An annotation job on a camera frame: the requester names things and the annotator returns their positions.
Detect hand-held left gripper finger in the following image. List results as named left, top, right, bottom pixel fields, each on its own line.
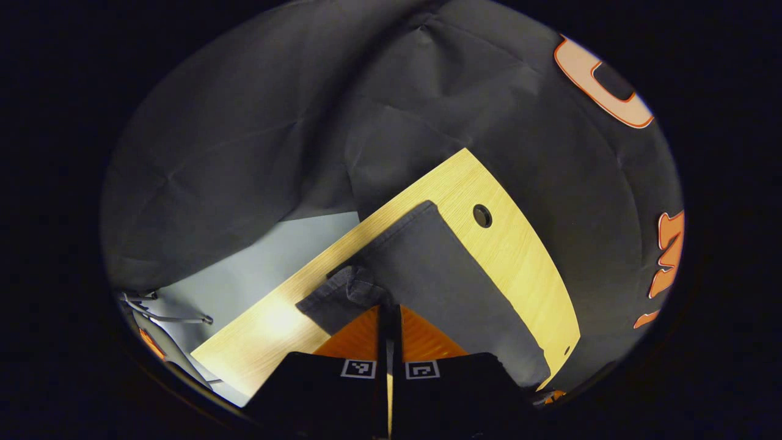
left=243, top=304, right=392, bottom=440
left=391, top=304, right=541, bottom=440

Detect dark denim jeans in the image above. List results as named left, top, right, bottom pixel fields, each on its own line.
left=296, top=200, right=552, bottom=390

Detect small orange object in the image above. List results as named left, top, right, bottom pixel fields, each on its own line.
left=139, top=329, right=167, bottom=361

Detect grey cable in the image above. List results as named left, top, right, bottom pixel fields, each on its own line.
left=119, top=291, right=214, bottom=325

